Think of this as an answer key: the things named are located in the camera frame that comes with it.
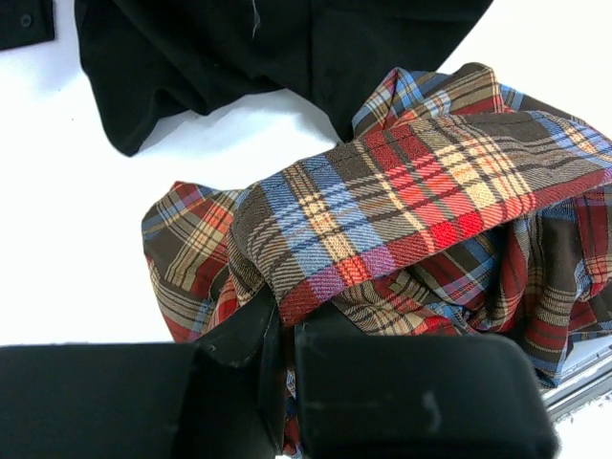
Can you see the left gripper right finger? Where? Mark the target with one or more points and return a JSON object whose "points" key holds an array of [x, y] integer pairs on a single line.
{"points": [[363, 396]]}

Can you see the aluminium mounting rail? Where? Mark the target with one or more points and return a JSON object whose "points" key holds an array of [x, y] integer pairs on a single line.
{"points": [[585, 376]]}

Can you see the black hanging garment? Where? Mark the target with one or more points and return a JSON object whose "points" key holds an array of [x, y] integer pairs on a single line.
{"points": [[148, 60]]}

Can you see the plaid flannel shirt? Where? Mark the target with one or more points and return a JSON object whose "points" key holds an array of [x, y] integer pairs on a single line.
{"points": [[461, 207]]}

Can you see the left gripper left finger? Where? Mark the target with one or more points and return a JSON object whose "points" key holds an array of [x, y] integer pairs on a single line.
{"points": [[220, 396]]}

